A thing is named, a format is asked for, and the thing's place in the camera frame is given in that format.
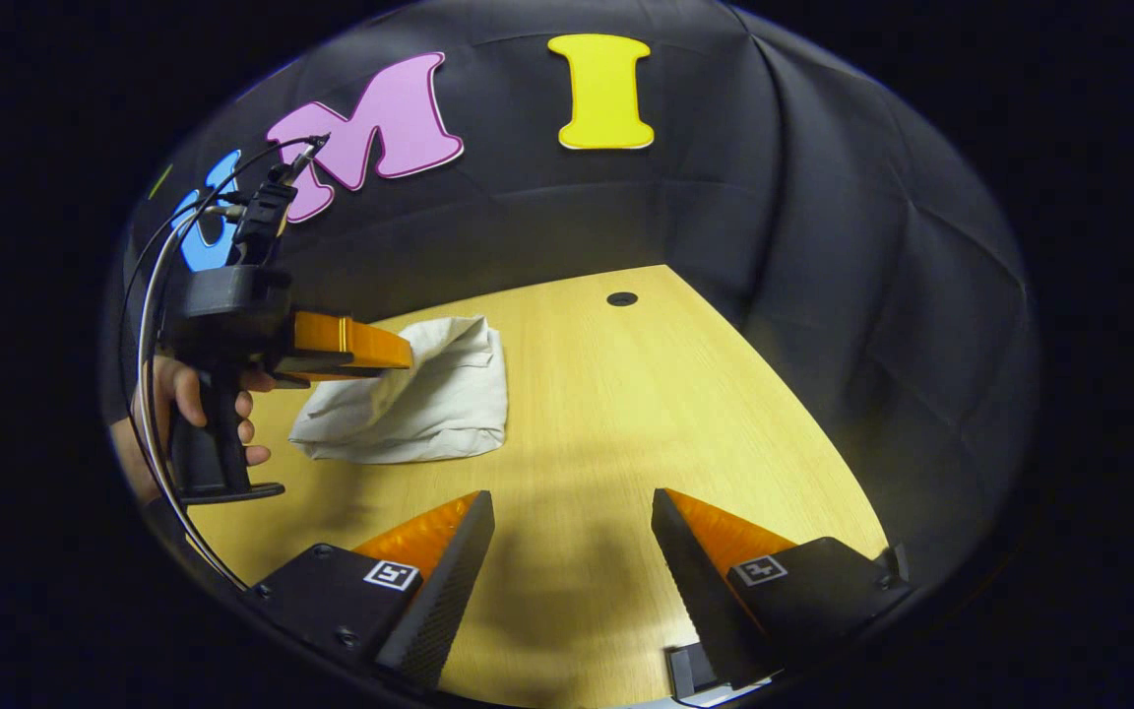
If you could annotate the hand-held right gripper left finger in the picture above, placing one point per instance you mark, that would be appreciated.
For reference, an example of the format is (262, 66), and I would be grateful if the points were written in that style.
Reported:
(439, 601)

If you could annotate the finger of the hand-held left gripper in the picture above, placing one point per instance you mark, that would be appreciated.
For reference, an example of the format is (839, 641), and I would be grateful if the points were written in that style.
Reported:
(350, 345)

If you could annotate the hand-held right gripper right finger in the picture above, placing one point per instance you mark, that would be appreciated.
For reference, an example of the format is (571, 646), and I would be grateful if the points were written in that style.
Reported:
(700, 591)

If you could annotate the white jeans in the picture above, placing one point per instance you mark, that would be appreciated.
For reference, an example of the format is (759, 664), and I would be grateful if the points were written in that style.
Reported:
(429, 414)

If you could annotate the black backdrop cloth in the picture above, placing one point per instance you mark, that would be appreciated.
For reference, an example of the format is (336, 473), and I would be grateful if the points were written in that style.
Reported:
(774, 197)

